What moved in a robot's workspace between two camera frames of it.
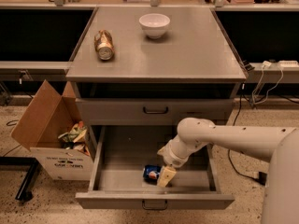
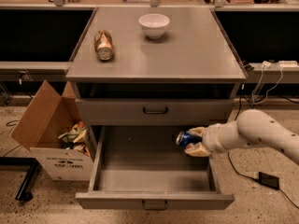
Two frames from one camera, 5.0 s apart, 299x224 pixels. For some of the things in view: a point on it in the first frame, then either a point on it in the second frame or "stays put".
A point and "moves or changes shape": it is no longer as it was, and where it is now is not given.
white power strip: x=290 y=63 stays put
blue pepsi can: x=151 y=174 moves or changes shape
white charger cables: x=265 y=64 stays put
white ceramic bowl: x=154 y=24 stays put
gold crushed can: x=103 y=41 stays put
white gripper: x=171 y=156 → x=212 y=138
